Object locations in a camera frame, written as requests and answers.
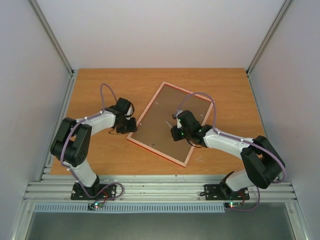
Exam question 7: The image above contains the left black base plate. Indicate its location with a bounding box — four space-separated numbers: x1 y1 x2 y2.
70 183 117 201

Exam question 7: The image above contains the left small circuit board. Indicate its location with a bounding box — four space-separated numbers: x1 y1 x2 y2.
87 202 104 211

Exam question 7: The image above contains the aluminium corner post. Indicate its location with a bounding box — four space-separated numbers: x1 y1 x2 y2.
246 0 294 77
27 0 76 77

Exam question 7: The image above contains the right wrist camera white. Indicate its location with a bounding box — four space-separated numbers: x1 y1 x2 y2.
172 110 183 130

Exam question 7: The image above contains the aluminium front rail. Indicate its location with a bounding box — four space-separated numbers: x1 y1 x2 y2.
22 174 298 203

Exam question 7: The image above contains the red picture frame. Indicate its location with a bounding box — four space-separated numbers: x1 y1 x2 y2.
127 81 213 174

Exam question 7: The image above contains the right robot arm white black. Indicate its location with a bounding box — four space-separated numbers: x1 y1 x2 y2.
170 110 286 200

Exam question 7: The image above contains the small circuit board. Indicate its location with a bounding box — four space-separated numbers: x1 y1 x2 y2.
87 202 104 211
224 201 244 209

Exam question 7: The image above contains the right aluminium corner post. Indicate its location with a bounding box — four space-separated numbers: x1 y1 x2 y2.
246 0 294 77

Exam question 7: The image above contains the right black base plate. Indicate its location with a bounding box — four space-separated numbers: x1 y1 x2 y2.
200 184 250 201

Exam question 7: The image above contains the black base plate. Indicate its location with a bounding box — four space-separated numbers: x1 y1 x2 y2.
70 183 117 201
200 184 250 201

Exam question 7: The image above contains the left aluminium corner post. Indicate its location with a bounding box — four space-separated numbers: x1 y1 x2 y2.
27 0 76 77

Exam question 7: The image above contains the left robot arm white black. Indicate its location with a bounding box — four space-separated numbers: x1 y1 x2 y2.
50 97 137 199

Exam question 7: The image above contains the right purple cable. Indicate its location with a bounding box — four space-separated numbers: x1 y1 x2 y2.
176 91 286 212

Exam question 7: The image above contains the right small circuit board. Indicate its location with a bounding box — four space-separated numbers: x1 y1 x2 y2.
224 201 244 209

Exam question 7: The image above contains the grey slotted cable duct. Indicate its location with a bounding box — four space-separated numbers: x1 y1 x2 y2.
33 202 225 214

